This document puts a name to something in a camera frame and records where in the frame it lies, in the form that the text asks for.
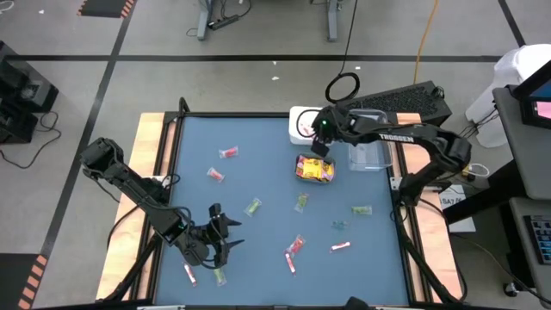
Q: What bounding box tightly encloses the clear plastic bin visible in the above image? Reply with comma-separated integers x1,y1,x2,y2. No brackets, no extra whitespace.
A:
345,108,393,172

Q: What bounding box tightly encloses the black keyboard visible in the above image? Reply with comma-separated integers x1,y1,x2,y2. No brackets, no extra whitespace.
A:
523,214,551,266

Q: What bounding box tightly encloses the black power strip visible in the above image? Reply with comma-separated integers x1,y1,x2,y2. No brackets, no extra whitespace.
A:
207,14,240,31

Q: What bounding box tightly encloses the grey desk leg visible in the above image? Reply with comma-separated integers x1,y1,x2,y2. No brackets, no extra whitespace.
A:
195,0,214,42
325,0,342,43

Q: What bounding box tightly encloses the small teal plastic bin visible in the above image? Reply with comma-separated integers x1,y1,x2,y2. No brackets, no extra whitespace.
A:
294,152,337,184

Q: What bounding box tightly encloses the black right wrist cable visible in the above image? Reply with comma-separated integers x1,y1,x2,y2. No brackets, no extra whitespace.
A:
295,107,323,140

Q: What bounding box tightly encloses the white plastic cover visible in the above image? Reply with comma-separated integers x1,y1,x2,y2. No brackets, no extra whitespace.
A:
464,42,551,150

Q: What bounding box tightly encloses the white plastic bin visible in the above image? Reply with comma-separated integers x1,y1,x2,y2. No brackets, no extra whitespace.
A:
288,105,341,146

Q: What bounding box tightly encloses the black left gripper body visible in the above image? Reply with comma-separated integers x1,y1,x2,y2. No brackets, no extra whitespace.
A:
174,202,232,268

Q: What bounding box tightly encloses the black monitor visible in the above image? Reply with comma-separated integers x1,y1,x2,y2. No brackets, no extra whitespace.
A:
511,59,551,102

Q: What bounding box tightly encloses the yellow hanging cable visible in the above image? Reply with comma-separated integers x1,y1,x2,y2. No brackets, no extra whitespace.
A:
412,0,441,85

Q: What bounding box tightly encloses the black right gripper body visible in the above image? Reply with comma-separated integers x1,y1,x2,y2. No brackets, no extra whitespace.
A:
309,105,358,158

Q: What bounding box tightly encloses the black desk base beam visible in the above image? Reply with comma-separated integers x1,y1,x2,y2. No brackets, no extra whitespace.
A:
443,161,524,225

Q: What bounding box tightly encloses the black orange-striped floor mat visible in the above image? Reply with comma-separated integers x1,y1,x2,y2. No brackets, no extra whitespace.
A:
77,0,133,19
0,252,49,310

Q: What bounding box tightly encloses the wooden table side board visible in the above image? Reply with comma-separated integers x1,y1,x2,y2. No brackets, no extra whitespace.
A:
389,112,464,302
95,112,178,301

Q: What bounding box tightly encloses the black computer tower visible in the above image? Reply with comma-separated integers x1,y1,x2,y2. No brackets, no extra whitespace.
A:
335,80,453,140

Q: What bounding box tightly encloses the black pink-screen display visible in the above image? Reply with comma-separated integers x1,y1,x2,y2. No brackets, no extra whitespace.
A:
518,97,551,129

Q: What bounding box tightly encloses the grey keyboard desk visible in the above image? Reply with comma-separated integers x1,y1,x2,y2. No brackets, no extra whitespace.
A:
507,195,551,310

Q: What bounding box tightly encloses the black equipment cart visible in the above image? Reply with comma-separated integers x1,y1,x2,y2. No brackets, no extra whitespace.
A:
0,40,60,146

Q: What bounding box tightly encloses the grey desk top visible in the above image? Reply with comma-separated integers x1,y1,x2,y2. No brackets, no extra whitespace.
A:
492,85,551,202

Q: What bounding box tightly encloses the white printed paper sheet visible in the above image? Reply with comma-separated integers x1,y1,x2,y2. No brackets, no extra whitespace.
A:
438,183,477,233

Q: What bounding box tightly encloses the black hanging coiled cable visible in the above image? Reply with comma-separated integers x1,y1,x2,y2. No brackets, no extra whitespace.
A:
324,0,361,105

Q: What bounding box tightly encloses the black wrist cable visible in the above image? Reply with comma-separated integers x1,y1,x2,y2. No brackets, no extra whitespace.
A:
161,173,232,271
295,107,323,140

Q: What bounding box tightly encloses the black floor cable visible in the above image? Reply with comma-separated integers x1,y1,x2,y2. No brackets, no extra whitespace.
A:
0,110,63,170

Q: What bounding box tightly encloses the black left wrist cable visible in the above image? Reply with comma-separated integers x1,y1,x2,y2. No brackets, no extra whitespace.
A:
161,173,232,271

